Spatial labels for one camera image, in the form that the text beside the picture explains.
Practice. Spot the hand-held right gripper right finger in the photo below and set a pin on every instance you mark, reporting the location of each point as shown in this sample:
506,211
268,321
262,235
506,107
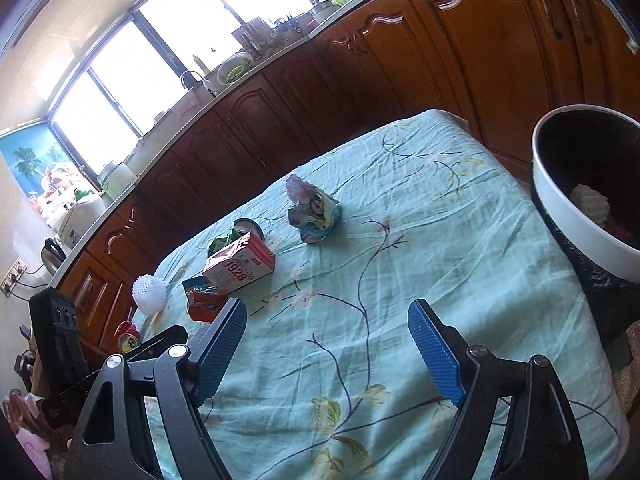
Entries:
435,350

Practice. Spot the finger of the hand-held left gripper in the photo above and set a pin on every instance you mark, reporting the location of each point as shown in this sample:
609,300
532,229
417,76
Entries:
160,339

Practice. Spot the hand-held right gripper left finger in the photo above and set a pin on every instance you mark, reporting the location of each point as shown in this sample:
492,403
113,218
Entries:
222,345

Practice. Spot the white and red carton box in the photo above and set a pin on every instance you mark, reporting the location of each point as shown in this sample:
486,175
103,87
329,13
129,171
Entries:
240,262

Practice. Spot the black bin with white rim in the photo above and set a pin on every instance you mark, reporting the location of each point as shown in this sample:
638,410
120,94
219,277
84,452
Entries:
565,220

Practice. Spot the white foam net ball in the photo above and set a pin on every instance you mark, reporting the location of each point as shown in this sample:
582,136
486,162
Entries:
592,202

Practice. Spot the red drink can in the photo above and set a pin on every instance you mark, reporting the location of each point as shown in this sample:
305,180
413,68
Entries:
127,337

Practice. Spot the small red wrapper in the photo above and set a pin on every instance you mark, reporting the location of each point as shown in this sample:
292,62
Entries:
205,302

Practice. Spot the round white foam fruit net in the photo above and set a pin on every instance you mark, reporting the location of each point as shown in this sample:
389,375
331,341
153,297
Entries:
147,294

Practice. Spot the steel electric kettle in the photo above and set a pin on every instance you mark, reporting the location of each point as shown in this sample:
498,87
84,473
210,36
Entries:
50,255

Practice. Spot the green snack packet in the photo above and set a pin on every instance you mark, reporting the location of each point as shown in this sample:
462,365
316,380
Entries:
222,242

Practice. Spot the white rice cooker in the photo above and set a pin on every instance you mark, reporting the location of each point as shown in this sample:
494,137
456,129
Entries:
80,217

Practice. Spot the silver tin can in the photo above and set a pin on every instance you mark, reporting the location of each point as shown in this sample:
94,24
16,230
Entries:
247,225

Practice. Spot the green floral tablecloth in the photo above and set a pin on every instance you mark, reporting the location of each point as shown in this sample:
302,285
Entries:
375,240

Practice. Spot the pink cloth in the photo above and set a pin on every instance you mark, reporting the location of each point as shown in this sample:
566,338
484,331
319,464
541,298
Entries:
30,452

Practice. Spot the crumpled pastel paper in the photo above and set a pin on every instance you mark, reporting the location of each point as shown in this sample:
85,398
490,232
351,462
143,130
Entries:
312,212

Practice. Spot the green and white cooker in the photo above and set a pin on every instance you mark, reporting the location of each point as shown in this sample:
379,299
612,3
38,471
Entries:
117,177

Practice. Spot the chrome faucet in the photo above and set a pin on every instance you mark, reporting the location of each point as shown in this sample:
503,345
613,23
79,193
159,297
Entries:
191,76

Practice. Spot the kitchen window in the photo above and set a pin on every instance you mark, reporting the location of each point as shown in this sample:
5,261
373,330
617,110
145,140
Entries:
150,60

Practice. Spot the wooden base cabinets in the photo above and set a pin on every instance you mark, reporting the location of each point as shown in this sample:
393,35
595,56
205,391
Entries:
450,60

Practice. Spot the wooden knife block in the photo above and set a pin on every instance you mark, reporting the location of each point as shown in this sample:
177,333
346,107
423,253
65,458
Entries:
250,32

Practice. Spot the white lidded pot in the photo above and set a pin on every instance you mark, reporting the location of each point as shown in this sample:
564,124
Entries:
320,10

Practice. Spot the wall power outlet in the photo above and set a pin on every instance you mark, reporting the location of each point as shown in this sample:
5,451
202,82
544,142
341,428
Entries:
12,274

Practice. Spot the beach wall poster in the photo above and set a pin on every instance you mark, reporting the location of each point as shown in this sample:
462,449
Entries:
35,165

